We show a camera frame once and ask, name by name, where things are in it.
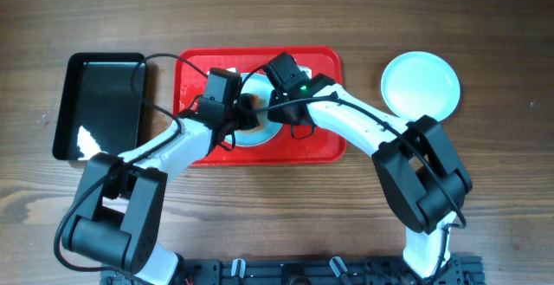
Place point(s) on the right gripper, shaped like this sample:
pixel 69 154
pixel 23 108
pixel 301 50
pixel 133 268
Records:
pixel 277 112

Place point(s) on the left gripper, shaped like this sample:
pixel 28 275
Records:
pixel 236 114

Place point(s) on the white plate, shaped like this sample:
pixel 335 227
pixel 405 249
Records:
pixel 418 83
pixel 259 86

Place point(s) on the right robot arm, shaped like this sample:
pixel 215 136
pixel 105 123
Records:
pixel 421 174

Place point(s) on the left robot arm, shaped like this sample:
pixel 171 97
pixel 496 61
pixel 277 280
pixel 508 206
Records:
pixel 115 216

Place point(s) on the red plastic serving tray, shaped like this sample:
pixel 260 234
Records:
pixel 319 147

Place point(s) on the black rectangular water tray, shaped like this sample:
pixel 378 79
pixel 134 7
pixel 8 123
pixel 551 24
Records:
pixel 100 108

